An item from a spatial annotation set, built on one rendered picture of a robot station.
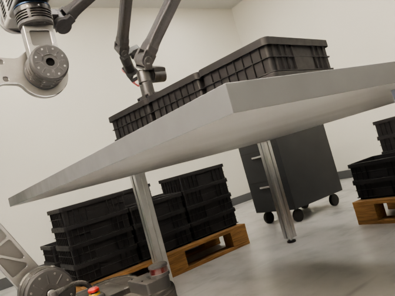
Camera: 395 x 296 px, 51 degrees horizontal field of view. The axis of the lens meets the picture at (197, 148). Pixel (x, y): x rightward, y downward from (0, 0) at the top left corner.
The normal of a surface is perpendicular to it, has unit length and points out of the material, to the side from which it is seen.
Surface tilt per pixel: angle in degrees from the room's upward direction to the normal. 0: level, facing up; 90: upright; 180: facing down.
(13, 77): 90
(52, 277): 90
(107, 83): 90
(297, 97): 90
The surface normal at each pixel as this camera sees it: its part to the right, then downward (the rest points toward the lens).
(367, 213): -0.79, 0.19
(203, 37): 0.55, -0.19
